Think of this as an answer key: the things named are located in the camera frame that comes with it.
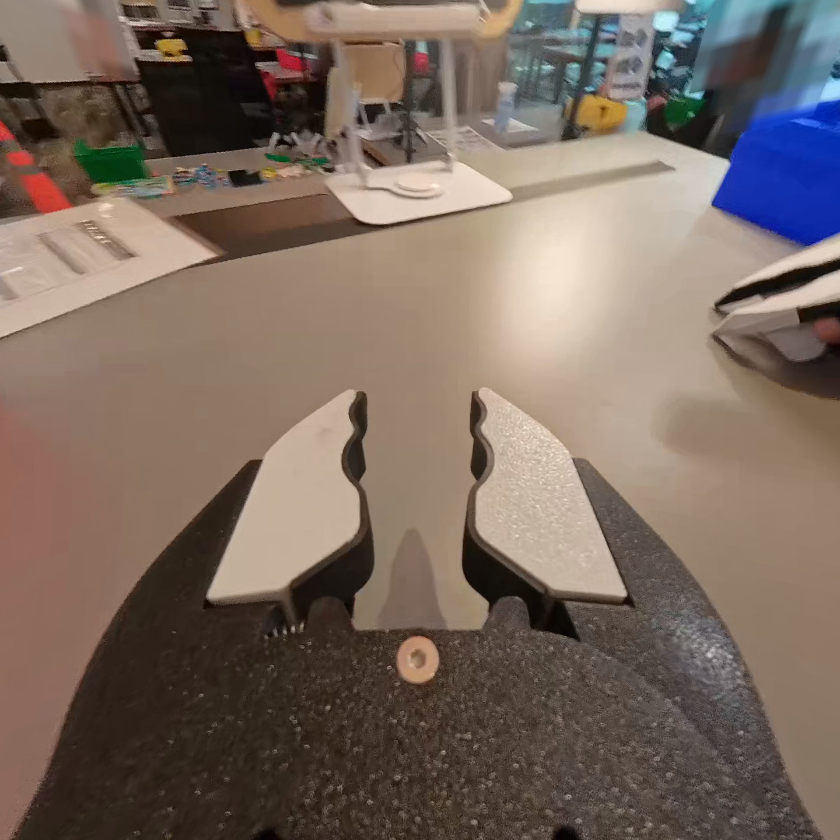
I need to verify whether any white printed sign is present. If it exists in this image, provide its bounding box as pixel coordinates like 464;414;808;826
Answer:
602;12;655;101

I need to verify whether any orange striped cone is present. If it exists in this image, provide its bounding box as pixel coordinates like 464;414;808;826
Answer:
0;120;74;219

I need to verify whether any blue plastic bin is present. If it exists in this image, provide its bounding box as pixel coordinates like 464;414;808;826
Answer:
712;98;840;247

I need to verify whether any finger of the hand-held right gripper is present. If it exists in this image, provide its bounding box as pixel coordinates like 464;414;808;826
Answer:
713;238;840;314
710;271;840;363

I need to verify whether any green bin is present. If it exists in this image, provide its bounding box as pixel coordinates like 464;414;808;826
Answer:
73;138;150;186

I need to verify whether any white printed paper sheet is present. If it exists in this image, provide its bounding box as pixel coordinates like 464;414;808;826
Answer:
0;197;222;340

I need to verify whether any pile of colourful small parts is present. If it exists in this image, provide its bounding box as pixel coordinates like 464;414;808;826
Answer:
91;154;332;198

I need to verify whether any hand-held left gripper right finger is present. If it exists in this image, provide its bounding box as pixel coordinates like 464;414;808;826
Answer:
462;386;631;608

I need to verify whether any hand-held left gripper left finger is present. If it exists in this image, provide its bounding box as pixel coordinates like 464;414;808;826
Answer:
205;389;375;614

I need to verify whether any black cabinet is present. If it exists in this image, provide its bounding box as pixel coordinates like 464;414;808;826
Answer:
134;26;275;158

